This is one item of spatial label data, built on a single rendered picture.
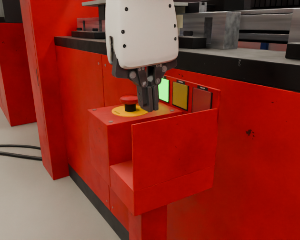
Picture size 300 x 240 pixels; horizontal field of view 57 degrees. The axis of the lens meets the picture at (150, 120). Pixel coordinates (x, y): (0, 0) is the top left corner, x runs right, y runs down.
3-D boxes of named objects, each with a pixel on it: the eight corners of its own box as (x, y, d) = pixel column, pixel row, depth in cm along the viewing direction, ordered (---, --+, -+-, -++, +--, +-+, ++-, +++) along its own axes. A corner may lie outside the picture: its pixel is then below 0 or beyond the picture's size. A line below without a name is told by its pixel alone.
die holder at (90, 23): (77, 36, 155) (76, 18, 152) (87, 35, 159) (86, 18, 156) (121, 40, 117) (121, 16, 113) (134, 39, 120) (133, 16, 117)
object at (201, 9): (157, 14, 96) (158, 5, 95) (165, 15, 98) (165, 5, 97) (198, 13, 80) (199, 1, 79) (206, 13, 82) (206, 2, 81)
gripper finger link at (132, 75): (140, 65, 43) (144, 106, 45) (121, 69, 41) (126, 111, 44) (150, 68, 40) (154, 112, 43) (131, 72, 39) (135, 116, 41)
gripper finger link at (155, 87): (158, 62, 44) (161, 102, 47) (141, 65, 43) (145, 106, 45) (169, 65, 42) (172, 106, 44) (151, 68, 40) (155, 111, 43)
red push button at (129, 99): (116, 112, 55) (115, 95, 54) (134, 109, 57) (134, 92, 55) (125, 118, 51) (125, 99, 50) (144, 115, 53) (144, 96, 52)
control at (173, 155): (90, 163, 59) (84, 79, 53) (155, 147, 66) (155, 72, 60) (134, 217, 42) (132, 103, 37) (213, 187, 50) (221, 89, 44)
